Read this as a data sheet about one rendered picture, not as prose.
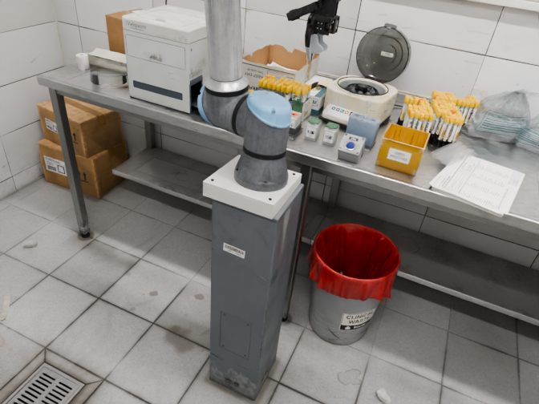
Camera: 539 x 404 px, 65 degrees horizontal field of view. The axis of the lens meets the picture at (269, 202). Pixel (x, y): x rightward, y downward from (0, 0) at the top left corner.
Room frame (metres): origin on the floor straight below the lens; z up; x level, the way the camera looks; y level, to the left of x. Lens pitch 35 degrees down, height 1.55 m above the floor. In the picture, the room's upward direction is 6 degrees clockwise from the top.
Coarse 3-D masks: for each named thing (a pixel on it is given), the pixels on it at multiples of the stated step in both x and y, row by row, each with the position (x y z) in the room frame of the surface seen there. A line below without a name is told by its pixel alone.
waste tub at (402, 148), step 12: (396, 132) 1.34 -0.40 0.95; (408, 132) 1.32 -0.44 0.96; (420, 132) 1.31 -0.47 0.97; (384, 144) 1.22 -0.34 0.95; (396, 144) 1.21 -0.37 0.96; (408, 144) 1.20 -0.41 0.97; (420, 144) 1.30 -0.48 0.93; (384, 156) 1.22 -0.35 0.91; (396, 156) 1.21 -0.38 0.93; (408, 156) 1.19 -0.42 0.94; (420, 156) 1.18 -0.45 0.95; (396, 168) 1.20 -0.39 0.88; (408, 168) 1.19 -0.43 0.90
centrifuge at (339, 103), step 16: (336, 80) 1.68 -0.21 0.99; (352, 80) 1.71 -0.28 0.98; (368, 80) 1.71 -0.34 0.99; (336, 96) 1.56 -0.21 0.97; (352, 96) 1.53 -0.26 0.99; (368, 96) 1.53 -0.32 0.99; (384, 96) 1.55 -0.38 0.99; (336, 112) 1.52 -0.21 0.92; (352, 112) 1.51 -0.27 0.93; (368, 112) 1.49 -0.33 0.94; (384, 112) 1.53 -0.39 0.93
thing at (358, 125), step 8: (352, 120) 1.36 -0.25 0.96; (360, 120) 1.35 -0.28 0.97; (368, 120) 1.35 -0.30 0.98; (376, 120) 1.35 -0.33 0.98; (352, 128) 1.36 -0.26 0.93; (360, 128) 1.35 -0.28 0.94; (368, 128) 1.34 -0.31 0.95; (376, 128) 1.33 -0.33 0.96; (360, 136) 1.35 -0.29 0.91; (368, 136) 1.34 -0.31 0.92; (368, 144) 1.33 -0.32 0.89
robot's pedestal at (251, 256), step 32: (224, 224) 0.94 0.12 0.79; (256, 224) 0.90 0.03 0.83; (288, 224) 0.97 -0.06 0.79; (224, 256) 0.94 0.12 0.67; (256, 256) 0.90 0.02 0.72; (288, 256) 1.02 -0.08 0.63; (224, 288) 0.93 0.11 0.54; (256, 288) 0.90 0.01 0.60; (224, 320) 0.93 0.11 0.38; (256, 320) 0.89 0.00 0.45; (224, 352) 0.93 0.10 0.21; (256, 352) 0.89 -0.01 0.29; (224, 384) 0.93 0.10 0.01; (256, 384) 0.88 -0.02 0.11
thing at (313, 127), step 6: (312, 120) 1.37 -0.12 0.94; (318, 120) 1.38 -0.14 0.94; (306, 126) 1.36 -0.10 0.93; (312, 126) 1.35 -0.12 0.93; (318, 126) 1.36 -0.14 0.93; (306, 132) 1.36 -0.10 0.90; (312, 132) 1.35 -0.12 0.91; (318, 132) 1.37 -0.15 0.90; (306, 138) 1.36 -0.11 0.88; (312, 138) 1.35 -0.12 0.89
